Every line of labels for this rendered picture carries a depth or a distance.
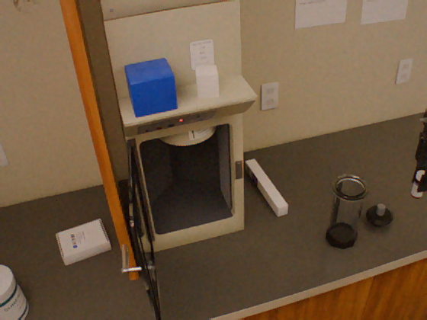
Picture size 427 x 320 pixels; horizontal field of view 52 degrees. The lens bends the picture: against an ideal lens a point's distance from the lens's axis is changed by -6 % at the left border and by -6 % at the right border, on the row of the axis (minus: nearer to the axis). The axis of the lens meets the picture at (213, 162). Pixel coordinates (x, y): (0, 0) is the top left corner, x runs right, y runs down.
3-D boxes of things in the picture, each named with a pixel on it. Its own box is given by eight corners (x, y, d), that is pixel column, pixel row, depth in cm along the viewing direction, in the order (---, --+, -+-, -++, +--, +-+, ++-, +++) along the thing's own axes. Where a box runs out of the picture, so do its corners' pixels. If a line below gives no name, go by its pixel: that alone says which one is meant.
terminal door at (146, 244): (152, 245, 143) (130, 141, 118) (159, 329, 119) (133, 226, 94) (149, 246, 143) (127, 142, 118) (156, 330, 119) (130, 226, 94)
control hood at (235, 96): (123, 132, 118) (117, 99, 112) (242, 107, 124) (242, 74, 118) (130, 158, 109) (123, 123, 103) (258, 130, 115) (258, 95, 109)
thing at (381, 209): (360, 214, 155) (363, 200, 151) (382, 208, 157) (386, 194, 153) (373, 232, 148) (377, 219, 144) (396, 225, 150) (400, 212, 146)
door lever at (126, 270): (142, 246, 117) (141, 239, 115) (144, 275, 109) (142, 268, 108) (122, 249, 116) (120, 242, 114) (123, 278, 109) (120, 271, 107)
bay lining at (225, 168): (142, 186, 161) (125, 98, 140) (213, 169, 167) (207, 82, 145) (155, 235, 143) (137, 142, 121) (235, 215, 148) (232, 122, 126)
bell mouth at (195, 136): (150, 118, 140) (148, 103, 136) (207, 107, 143) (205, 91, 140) (162, 151, 126) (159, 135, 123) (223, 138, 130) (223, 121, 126)
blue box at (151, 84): (129, 97, 112) (123, 65, 106) (169, 89, 114) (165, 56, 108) (135, 118, 104) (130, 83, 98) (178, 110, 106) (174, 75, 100)
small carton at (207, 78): (197, 88, 113) (195, 66, 110) (217, 86, 113) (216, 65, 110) (197, 98, 109) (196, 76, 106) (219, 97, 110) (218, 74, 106)
